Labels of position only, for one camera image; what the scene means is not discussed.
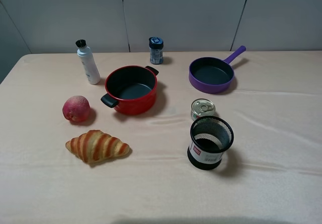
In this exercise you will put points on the small blue labelled jar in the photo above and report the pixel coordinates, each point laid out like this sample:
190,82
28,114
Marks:
156,46

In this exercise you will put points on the red cooking pot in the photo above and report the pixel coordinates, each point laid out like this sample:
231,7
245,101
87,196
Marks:
131,90

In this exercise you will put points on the small tin can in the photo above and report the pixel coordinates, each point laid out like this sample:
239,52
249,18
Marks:
202,107

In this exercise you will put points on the purple frying pan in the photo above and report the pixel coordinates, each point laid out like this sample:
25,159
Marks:
213,75

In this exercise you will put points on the black mesh pen cup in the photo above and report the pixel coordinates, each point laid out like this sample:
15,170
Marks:
211,137

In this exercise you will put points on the striped croissant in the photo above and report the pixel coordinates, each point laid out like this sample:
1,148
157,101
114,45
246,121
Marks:
96,146

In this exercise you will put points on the red peach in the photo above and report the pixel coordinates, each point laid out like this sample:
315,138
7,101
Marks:
76,109

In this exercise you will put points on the white bottle with black brush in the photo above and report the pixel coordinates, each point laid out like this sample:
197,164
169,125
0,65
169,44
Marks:
86,56

